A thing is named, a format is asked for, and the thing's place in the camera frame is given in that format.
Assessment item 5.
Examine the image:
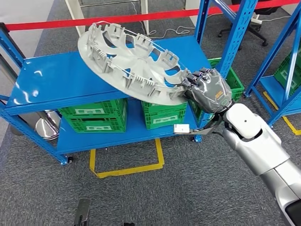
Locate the yellow floor tape square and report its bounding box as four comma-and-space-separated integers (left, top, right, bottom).
89, 138, 164, 179

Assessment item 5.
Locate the grey plastic wheel hubcap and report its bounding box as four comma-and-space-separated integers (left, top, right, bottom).
78, 21, 190, 106

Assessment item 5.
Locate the white table frame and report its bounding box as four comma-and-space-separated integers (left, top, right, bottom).
65, 0, 150, 37

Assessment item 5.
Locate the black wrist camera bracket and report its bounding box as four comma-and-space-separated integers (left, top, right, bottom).
189, 113, 226, 138

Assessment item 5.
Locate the grey metal robot bracket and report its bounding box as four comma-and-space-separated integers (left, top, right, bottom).
73, 198, 91, 226

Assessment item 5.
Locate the blue metal shelf rack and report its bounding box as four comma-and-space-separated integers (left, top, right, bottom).
243, 0, 301, 127
0, 0, 259, 166

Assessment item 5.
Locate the yellow floor tape strip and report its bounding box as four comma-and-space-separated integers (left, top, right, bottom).
263, 91, 301, 136

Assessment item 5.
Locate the chrome base stanchion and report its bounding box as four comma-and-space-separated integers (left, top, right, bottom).
0, 53, 62, 141

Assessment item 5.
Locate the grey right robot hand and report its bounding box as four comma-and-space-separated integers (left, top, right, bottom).
180, 67, 233, 114

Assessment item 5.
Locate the black office chair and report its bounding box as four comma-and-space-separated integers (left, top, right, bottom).
217, 0, 281, 48

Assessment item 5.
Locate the red barrier belt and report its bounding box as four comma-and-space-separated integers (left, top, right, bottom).
5, 0, 301, 32

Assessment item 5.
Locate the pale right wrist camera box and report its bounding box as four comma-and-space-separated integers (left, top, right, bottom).
174, 123, 191, 135

